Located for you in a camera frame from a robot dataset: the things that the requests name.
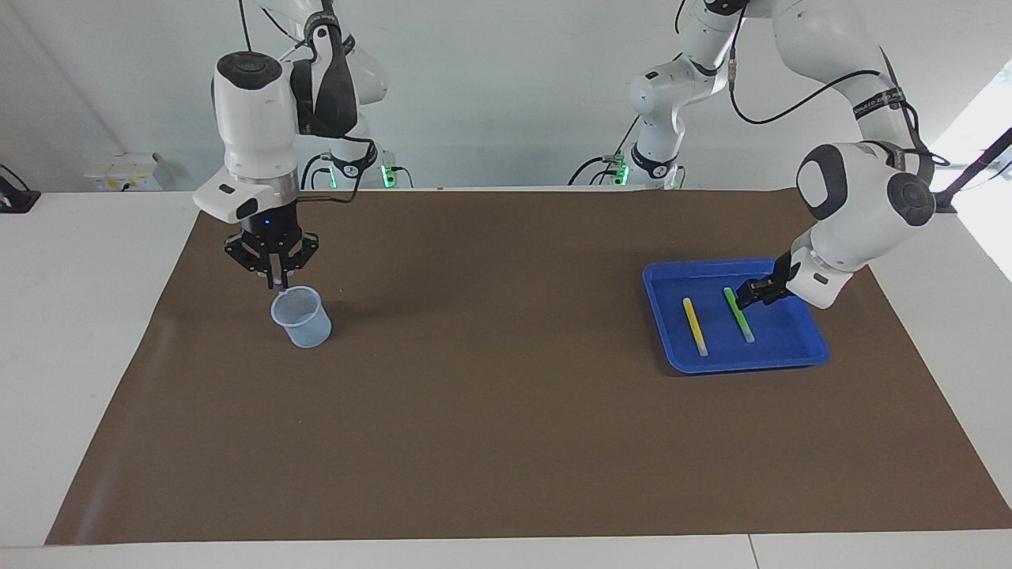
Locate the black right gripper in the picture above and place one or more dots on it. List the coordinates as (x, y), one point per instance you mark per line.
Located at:
(270, 233)

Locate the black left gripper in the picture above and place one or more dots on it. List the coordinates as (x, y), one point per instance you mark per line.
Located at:
(779, 278)

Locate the green highlighter pen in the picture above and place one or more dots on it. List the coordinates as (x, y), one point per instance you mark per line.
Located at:
(742, 320)

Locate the yellow highlighter pen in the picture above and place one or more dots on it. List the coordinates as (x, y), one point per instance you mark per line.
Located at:
(696, 328)

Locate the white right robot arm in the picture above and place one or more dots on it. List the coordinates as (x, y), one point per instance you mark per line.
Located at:
(253, 118)

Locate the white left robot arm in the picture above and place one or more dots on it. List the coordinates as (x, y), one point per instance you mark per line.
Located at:
(858, 205)

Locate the blue plastic tray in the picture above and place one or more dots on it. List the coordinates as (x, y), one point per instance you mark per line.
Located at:
(783, 352)

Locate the translucent plastic cup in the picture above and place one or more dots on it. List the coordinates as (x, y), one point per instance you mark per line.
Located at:
(304, 328)

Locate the brown table mat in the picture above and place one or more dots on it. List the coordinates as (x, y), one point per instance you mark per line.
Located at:
(490, 411)

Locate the white wall power box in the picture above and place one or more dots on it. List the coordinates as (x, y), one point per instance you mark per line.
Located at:
(118, 172)

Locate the black pole mount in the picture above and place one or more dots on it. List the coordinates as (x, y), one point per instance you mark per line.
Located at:
(976, 162)

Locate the black clamp mount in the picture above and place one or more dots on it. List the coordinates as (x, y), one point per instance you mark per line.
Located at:
(17, 199)

